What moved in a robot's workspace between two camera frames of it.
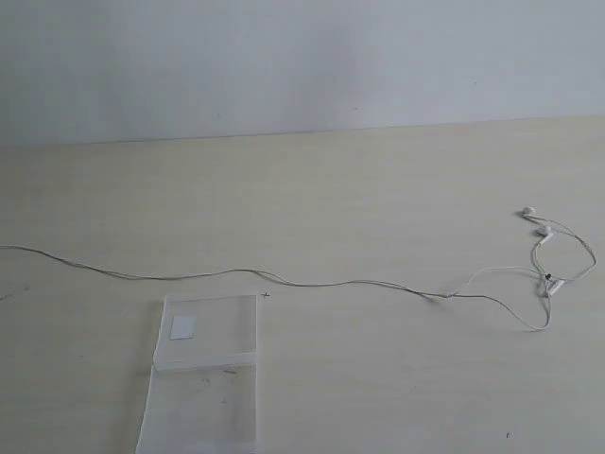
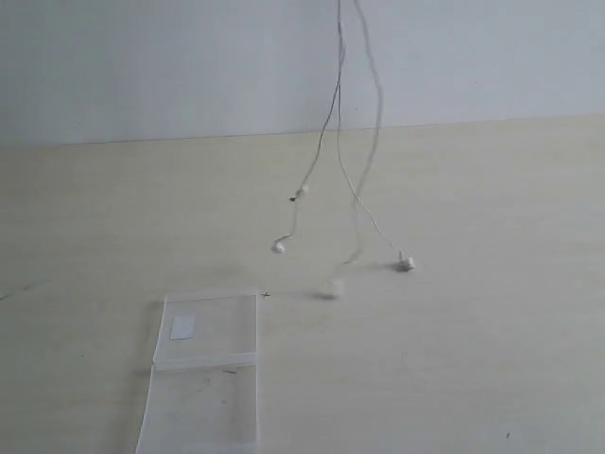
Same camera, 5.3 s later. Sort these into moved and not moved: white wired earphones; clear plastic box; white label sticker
Moved: white wired earphones
Not moved: clear plastic box; white label sticker
